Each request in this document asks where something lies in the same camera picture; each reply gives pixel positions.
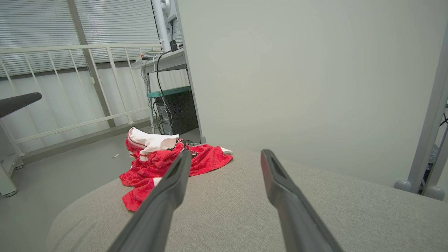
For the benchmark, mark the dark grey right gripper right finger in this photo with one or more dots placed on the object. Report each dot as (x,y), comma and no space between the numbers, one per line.
(297,217)

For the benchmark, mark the white partition panel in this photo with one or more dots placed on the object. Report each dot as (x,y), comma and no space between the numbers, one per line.
(297,70)

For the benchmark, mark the black power adapter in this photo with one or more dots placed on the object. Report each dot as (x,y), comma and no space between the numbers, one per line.
(173,46)

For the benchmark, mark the white monitor stand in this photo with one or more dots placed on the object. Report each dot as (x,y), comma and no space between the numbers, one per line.
(161,28)

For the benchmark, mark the grey desk with teal shelf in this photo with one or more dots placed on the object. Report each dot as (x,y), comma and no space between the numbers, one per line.
(169,61)

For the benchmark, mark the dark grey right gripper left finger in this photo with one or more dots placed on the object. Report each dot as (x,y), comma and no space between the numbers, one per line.
(164,206)

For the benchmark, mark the white table leg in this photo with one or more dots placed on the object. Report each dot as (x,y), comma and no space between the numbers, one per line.
(7,171)

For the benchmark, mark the black computer tower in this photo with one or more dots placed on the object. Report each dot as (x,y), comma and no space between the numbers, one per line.
(182,113)

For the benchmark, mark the white metal railing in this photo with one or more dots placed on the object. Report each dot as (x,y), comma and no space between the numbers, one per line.
(70,48)

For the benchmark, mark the red white striped-cuff garment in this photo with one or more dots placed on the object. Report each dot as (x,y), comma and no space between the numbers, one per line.
(138,190)

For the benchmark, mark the red garment with white sleeves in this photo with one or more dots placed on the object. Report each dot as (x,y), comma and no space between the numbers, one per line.
(206,161)

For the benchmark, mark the white window blinds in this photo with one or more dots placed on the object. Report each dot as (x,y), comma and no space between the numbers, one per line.
(35,21)

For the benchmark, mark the grey window pillar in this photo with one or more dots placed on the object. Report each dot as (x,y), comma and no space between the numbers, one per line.
(82,35)

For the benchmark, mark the grey cylindrical post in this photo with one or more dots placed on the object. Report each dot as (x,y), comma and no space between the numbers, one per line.
(425,140)

